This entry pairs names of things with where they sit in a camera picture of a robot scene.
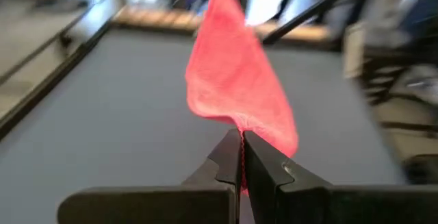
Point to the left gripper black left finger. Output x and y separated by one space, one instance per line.
154 203

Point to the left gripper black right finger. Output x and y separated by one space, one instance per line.
342 203

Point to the pink fluffy towel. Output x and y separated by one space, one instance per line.
232 80

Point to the black table frame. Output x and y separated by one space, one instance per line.
51 81

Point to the black frame strut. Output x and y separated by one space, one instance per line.
308 11

